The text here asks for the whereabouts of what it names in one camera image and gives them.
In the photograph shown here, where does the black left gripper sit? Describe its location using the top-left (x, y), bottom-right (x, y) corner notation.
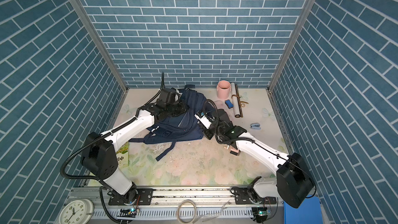
top-left (164, 97), bottom-right (190, 116)

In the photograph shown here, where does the navy blue student backpack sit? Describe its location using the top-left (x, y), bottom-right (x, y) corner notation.
top-left (129, 88), bottom-right (206, 161)

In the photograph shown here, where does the colourful children's picture book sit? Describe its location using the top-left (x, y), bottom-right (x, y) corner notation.
top-left (116, 142), bottom-right (129, 169)

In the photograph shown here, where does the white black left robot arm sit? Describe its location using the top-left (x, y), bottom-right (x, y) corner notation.
top-left (80, 88), bottom-right (187, 205)

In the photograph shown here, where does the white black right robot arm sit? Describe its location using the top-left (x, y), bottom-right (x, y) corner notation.
top-left (195, 109), bottom-right (316, 208)

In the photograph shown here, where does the pink pencil case lid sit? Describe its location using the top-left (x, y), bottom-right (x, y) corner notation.
top-left (215, 100), bottom-right (226, 110)

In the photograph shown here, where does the blue whiteboard eraser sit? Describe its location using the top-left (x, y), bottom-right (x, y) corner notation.
top-left (225, 100), bottom-right (234, 109)

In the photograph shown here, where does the rolled white paper scroll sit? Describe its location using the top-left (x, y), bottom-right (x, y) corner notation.
top-left (231, 83), bottom-right (243, 118)

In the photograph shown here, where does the pink metal bucket cup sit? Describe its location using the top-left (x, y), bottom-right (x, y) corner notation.
top-left (217, 80), bottom-right (231, 100)

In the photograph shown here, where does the blue folder corner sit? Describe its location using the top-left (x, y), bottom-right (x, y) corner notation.
top-left (284, 197), bottom-right (323, 224)

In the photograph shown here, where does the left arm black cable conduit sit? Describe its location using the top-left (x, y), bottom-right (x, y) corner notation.
top-left (59, 71), bottom-right (165, 180)

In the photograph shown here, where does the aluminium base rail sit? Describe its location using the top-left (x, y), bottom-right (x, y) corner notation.
top-left (64, 186), bottom-right (287, 224)

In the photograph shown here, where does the coiled beige cable ring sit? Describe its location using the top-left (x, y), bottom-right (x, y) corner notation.
top-left (176, 199), bottom-right (198, 224)

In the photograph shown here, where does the white analog wall clock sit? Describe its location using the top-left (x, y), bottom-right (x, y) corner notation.
top-left (58, 199), bottom-right (94, 224)

